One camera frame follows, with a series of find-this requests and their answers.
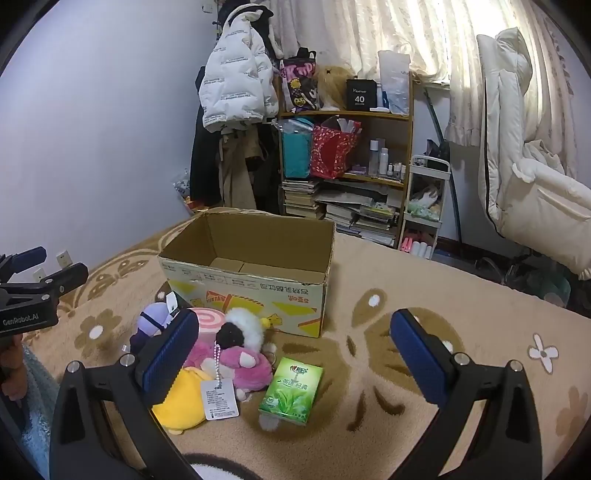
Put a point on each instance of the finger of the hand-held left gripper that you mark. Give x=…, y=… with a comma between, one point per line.
x=69, y=277
x=27, y=256

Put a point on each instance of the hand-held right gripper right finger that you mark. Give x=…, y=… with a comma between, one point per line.
x=415, y=355

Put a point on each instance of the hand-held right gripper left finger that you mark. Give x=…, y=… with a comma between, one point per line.
x=171, y=355

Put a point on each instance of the purple plush doll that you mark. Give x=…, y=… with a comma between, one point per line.
x=154, y=321

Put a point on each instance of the yellow plush toy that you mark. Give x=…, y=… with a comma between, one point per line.
x=184, y=401

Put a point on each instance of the pink swirl plush cushion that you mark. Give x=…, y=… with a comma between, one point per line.
x=208, y=323

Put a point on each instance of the printed cardboard box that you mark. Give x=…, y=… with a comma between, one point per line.
x=277, y=295

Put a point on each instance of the person's left forearm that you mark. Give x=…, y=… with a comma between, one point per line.
x=39, y=406

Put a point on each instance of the white paper tag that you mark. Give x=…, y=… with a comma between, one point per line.
x=219, y=399

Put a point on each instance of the beige printed blanket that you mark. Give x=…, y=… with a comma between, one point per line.
x=415, y=286

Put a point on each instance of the pink plush toy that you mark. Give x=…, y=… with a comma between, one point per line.
x=249, y=369

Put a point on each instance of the white and black plush sheep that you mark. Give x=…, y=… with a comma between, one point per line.
x=244, y=323

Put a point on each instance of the row of pink white bottles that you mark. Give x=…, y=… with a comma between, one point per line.
x=415, y=247

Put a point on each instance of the green tissue packet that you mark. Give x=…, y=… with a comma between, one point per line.
x=291, y=392

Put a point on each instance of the small patterned bag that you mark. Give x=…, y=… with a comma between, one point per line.
x=181, y=187

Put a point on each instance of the calico plush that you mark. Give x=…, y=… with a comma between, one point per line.
x=427, y=198

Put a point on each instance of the pile of books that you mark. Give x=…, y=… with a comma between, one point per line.
x=341, y=214

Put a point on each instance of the black coat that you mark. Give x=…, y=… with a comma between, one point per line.
x=203, y=161

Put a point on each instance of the white storage cart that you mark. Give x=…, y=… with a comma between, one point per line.
x=431, y=165

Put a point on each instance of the beige coat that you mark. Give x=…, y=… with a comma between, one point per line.
x=238, y=175

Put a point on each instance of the row of cosmetic bottles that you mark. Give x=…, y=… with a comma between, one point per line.
x=381, y=159

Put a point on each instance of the red gift bag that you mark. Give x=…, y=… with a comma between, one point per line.
x=330, y=152

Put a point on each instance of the teal bag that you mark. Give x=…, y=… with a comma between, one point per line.
x=295, y=152

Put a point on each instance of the wooden bookshelf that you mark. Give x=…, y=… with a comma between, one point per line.
x=388, y=119

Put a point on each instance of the white puffer jacket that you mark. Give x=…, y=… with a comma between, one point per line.
x=231, y=78

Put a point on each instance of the black box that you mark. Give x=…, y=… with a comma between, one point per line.
x=360, y=94

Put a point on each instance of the white plastic bag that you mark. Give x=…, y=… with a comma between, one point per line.
x=393, y=81

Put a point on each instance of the blonde wig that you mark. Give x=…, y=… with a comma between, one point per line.
x=334, y=85

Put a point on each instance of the pink and black printed bag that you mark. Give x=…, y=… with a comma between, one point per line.
x=300, y=87

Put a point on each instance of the cream curtain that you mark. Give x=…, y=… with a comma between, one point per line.
x=415, y=32

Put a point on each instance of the white wall socket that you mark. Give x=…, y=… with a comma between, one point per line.
x=63, y=258

